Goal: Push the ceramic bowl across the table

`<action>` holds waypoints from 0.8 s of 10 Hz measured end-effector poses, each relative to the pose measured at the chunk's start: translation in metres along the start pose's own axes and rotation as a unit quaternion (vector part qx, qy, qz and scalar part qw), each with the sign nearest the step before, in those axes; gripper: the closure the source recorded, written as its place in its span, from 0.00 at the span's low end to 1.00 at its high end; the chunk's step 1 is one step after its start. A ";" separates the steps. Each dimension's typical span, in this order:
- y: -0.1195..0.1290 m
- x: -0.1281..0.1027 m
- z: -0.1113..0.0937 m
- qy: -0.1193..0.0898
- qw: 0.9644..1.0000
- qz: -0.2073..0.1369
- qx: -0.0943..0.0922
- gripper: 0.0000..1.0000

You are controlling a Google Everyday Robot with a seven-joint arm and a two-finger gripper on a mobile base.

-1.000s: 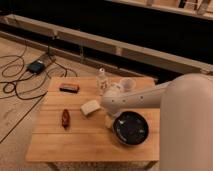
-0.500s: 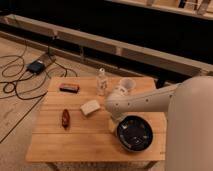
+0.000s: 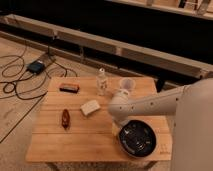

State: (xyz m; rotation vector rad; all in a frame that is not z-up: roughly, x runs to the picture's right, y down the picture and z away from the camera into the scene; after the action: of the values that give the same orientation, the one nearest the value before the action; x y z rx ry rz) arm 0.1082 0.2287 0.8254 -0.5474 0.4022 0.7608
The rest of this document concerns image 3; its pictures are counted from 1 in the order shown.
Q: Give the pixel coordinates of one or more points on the clear plastic bottle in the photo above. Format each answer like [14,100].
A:
[101,82]

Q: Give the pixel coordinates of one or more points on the dark ceramic bowl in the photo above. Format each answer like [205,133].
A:
[137,138]

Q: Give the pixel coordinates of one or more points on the wooden table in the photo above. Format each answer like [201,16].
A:
[88,138]

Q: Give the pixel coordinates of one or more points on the clear plastic cup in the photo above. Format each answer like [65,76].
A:
[127,84]

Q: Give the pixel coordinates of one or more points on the wooden beam frame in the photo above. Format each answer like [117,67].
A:
[180,65]

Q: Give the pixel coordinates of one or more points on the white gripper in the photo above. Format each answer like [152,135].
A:
[119,122]

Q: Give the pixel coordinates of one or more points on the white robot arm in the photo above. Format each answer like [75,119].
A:
[192,105]

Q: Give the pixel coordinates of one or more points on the black rectangular block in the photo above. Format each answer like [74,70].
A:
[72,88]

